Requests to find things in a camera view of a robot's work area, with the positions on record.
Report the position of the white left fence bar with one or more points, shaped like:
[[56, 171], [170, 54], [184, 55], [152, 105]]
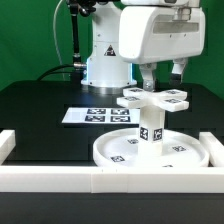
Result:
[[7, 144]]

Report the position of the white cross-shaped table base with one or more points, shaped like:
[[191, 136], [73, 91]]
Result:
[[170, 100]]

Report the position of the white front fence bar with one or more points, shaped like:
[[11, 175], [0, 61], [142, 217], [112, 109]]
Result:
[[110, 180]]

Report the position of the black table platform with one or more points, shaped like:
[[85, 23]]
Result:
[[35, 109]]

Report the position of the white round table top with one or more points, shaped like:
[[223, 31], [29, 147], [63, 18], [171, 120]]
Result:
[[120, 148]]

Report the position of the white sheet with markers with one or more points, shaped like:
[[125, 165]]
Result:
[[77, 115]]

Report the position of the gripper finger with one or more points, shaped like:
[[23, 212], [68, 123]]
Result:
[[148, 76], [177, 72]]

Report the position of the white fence bar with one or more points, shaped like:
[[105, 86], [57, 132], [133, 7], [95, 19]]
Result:
[[110, 180], [7, 144], [214, 147]]

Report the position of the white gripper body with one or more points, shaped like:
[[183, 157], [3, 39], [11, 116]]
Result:
[[150, 34]]

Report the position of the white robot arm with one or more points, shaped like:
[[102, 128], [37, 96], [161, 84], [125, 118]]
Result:
[[107, 71]]

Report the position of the white right fence bar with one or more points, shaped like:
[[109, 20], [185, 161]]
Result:
[[214, 147]]

